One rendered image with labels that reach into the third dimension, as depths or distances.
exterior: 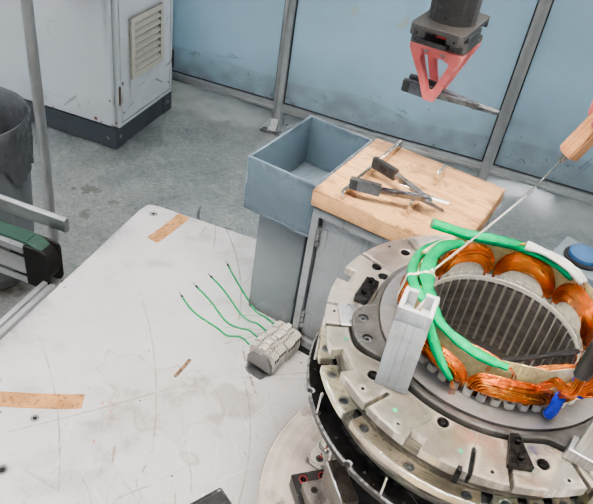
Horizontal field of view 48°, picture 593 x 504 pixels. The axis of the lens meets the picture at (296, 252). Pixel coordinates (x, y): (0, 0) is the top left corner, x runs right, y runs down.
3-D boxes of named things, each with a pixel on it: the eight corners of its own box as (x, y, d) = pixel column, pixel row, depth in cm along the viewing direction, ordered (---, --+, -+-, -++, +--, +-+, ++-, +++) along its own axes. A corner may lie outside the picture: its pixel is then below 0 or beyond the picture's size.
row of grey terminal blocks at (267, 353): (264, 383, 95) (268, 363, 93) (239, 366, 97) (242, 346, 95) (305, 346, 102) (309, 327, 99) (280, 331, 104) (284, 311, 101)
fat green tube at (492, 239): (424, 236, 66) (429, 220, 65) (435, 218, 69) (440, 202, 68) (572, 292, 62) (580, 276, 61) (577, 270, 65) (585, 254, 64)
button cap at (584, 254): (592, 271, 84) (596, 265, 83) (563, 256, 85) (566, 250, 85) (603, 258, 86) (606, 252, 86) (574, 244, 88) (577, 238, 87)
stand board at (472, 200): (310, 205, 86) (312, 189, 84) (373, 151, 99) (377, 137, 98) (453, 270, 79) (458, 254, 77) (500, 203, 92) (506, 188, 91)
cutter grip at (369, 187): (347, 189, 83) (350, 178, 82) (349, 185, 83) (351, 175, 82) (378, 197, 82) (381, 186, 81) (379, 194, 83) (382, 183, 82)
